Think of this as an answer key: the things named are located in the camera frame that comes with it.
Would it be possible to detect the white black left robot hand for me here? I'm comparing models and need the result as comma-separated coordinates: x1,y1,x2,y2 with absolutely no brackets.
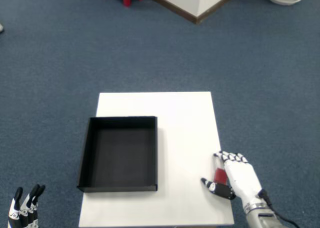
7,184,46,228

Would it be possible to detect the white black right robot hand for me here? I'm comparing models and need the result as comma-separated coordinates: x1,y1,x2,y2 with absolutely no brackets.
200,151,272,211

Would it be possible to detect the red cube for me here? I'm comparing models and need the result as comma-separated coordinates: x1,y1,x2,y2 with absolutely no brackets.
214,167,228,185

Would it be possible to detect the black open box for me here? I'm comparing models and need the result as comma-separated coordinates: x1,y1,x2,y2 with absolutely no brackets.
76,116,158,193

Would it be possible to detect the white square table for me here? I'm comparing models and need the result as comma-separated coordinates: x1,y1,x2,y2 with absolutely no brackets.
78,92,235,227

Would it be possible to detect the white column with brown skirting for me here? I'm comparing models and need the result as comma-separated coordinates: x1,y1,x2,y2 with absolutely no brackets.
143,0,248,25

